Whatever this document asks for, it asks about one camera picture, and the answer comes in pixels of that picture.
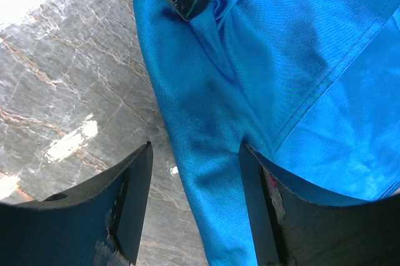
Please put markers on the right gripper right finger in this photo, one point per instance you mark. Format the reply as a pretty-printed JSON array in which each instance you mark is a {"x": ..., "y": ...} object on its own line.
[{"x": 295, "y": 222}]

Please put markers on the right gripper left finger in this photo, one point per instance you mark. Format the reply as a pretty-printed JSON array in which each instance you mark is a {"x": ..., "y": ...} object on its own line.
[{"x": 97, "y": 222}]

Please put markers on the blue cloth napkin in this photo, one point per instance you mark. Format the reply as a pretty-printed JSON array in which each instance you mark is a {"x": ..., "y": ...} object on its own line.
[{"x": 311, "y": 85}]

